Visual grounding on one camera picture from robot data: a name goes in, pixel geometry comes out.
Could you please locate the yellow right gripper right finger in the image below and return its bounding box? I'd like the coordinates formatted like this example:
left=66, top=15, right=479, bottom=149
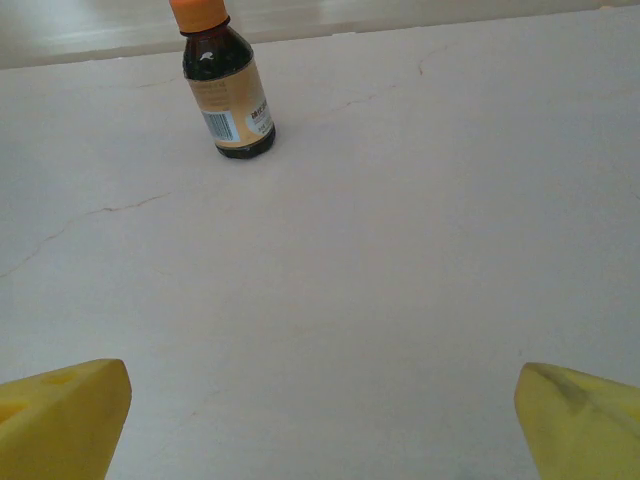
left=514, top=361, right=640, bottom=480

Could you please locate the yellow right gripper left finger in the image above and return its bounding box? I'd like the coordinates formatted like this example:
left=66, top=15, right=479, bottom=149
left=0, top=357, right=134, bottom=480

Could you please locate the brown bottle with orange cap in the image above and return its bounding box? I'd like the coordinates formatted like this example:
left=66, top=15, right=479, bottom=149
left=168, top=0, right=277, bottom=160

